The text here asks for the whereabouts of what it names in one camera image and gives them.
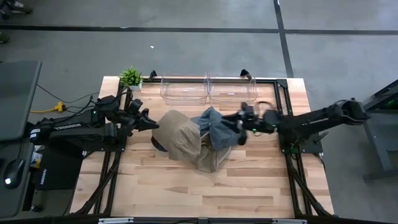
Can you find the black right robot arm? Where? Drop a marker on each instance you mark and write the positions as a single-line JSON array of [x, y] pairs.
[[311, 119]]

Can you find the green plant in white pot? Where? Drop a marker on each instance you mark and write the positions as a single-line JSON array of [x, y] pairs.
[[130, 79]]

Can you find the yellow power plug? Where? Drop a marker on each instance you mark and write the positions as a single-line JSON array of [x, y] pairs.
[[59, 107]]

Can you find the grey metal cart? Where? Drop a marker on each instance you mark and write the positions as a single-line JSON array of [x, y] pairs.
[[379, 130]]

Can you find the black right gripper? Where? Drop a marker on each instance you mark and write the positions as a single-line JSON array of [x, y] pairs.
[[258, 123]]

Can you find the black table clamp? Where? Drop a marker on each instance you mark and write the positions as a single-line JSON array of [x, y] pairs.
[[245, 74], [152, 75]]

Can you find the silver edge bracket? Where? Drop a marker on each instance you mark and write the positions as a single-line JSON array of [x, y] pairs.
[[289, 221], [115, 221]]

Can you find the clear plastic bin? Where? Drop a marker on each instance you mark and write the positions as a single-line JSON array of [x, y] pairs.
[[231, 91], [183, 93]]

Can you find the black Trossen control box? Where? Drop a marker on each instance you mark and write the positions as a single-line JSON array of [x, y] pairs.
[[59, 171]]

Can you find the yellow white packet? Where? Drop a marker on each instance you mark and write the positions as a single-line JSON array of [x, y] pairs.
[[36, 159]]

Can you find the dark grey flat panel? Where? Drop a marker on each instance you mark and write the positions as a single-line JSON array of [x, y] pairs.
[[18, 99]]

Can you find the grey desk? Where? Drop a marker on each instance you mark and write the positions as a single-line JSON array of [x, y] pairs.
[[12, 202]]

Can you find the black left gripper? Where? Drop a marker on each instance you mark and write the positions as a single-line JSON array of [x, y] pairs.
[[134, 115]]

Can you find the black aluminium table frame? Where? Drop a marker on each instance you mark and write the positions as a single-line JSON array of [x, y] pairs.
[[282, 83]]

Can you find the black computer mouse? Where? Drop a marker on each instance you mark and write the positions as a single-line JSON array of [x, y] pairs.
[[14, 172]]

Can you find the denim blue cap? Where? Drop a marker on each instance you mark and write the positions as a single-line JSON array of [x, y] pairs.
[[220, 130]]

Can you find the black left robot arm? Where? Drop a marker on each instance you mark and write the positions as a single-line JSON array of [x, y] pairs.
[[68, 130]]

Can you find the beige cap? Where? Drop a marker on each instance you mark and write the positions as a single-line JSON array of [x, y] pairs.
[[211, 161], [178, 133]]

